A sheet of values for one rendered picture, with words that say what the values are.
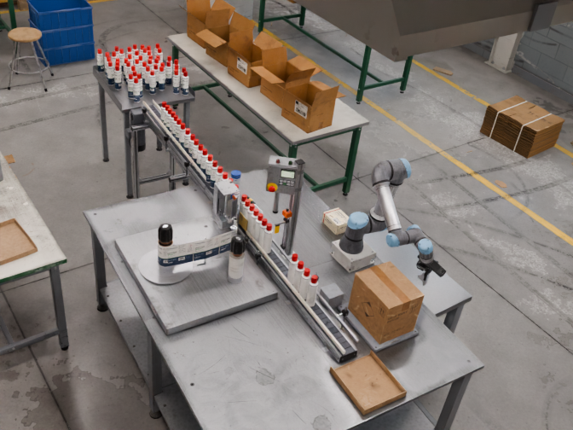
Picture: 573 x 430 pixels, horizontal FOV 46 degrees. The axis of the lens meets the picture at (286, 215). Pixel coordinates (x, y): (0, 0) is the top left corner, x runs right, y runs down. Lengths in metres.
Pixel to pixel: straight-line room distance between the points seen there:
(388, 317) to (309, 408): 0.62
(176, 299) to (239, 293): 0.34
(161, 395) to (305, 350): 0.99
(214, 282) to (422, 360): 1.21
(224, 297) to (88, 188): 2.63
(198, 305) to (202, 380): 0.47
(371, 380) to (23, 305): 2.61
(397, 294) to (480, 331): 1.72
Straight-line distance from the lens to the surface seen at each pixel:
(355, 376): 3.57
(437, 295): 4.14
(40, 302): 5.11
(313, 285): 3.69
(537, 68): 9.27
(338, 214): 4.45
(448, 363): 3.79
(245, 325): 3.72
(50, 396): 4.55
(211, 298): 3.79
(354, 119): 5.84
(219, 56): 6.54
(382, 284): 3.66
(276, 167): 3.79
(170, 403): 4.15
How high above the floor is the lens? 3.52
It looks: 37 degrees down
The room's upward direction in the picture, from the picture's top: 7 degrees clockwise
